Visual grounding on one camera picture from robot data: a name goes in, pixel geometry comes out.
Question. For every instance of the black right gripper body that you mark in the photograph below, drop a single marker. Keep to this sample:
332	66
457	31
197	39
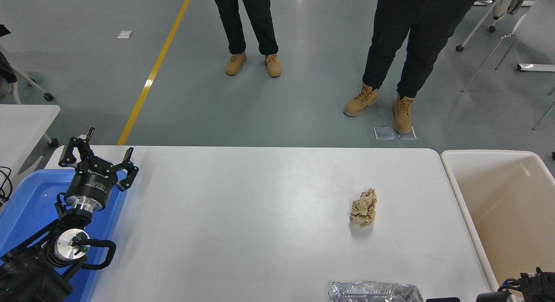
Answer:
490	297

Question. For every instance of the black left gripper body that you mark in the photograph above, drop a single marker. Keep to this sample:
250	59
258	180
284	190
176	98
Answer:
93	185

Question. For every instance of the silver foil tray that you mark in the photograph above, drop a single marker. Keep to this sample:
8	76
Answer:
373	292

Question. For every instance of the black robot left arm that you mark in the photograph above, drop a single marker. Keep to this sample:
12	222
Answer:
26	271

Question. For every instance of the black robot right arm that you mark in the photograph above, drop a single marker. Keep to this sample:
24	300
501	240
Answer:
535	289

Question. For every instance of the blue plastic tray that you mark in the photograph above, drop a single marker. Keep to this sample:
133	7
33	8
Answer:
30	198

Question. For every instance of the large pale bin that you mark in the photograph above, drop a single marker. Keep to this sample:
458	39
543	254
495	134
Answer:
498	215

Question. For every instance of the white wheeled stand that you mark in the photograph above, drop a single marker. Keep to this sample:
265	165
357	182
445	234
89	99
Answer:
30	80

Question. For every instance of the crumpled tan paper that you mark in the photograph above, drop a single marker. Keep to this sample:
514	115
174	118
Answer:
364	208

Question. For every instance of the white floor tag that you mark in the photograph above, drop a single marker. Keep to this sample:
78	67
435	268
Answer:
125	34

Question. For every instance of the clear floor plate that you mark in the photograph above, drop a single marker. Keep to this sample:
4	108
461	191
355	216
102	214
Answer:
383	133
414	135

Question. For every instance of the person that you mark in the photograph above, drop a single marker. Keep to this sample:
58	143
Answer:
412	37
264	20

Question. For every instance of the white flat bar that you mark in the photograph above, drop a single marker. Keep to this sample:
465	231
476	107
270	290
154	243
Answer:
537	67

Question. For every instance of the white wheeled rack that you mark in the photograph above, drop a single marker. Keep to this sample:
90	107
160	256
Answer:
477	26

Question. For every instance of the white chair chrome legs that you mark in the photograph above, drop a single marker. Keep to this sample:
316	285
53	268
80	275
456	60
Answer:
537	28

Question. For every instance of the beige hanging garment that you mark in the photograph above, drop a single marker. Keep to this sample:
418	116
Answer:
516	0

